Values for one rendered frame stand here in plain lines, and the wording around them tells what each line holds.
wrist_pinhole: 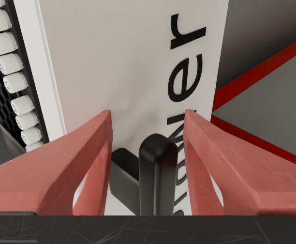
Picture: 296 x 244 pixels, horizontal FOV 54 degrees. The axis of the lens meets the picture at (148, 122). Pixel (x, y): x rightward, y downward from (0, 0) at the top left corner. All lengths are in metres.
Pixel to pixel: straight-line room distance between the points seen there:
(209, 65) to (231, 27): 0.31
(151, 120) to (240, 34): 0.39
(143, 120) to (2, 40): 0.11
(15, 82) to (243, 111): 0.29
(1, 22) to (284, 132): 0.32
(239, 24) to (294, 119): 0.18
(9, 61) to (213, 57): 0.13
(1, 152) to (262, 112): 0.32
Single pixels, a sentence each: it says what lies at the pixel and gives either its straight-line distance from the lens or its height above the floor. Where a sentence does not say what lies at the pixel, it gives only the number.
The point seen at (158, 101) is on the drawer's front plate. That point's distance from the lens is 0.15.
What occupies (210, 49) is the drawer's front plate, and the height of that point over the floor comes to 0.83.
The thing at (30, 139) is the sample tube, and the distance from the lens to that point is 0.25.
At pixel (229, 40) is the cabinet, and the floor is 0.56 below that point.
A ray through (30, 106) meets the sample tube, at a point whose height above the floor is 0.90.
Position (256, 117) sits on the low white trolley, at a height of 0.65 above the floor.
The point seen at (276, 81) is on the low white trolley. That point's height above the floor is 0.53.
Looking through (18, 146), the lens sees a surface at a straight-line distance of 0.37.
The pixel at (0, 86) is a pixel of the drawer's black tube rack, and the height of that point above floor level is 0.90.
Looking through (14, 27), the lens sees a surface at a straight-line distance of 0.21.
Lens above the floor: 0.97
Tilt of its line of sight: 35 degrees down
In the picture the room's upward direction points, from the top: 120 degrees counter-clockwise
